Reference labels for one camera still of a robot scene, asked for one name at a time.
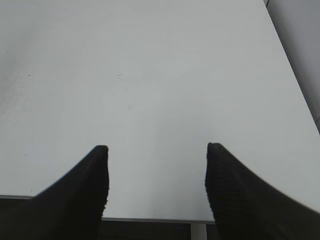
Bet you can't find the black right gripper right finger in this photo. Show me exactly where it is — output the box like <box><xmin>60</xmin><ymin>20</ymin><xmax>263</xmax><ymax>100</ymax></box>
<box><xmin>204</xmin><ymin>142</ymin><xmax>320</xmax><ymax>240</ymax></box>

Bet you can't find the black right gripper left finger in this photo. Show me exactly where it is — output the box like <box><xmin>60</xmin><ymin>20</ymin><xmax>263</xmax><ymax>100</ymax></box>
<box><xmin>0</xmin><ymin>145</ymin><xmax>109</xmax><ymax>240</ymax></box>

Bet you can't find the white table leg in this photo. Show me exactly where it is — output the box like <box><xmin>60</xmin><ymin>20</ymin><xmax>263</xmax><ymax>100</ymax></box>
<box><xmin>190</xmin><ymin>223</ymin><xmax>207</xmax><ymax>240</ymax></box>

